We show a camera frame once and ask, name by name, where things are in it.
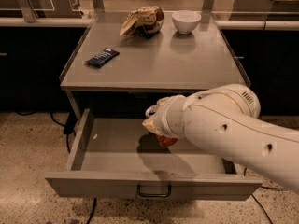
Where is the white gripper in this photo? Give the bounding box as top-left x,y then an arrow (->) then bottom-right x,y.
142,95 -> 186,138

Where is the red coke can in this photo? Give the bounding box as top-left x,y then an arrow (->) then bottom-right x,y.
145,105 -> 177,147

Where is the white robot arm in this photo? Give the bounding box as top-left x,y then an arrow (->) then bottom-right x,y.
143,84 -> 299,193

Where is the open grey top drawer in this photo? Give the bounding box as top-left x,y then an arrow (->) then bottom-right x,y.
46,109 -> 262,201

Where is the grey metal cabinet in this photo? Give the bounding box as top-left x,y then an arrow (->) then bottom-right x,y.
61,11 -> 250,116

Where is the dark blue snack bar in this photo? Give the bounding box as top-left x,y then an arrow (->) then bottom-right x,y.
86,48 -> 120,68

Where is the brown chip bag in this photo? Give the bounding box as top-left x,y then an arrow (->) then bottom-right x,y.
120,6 -> 164,35

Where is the white bowl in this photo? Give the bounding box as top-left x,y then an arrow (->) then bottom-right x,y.
172,10 -> 201,34

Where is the black drawer handle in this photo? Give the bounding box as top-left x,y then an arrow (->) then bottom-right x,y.
137,185 -> 172,199

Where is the black cable left floor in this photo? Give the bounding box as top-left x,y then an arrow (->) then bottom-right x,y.
15,110 -> 98,224

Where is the black cable floor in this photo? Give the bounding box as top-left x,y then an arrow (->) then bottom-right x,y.
15,110 -> 98,224
243,166 -> 288,224

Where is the black cable right floor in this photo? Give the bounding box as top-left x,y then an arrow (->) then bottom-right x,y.
243,166 -> 288,224

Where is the white horizontal rail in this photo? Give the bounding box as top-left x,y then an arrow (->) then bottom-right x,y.
0,17 -> 299,32

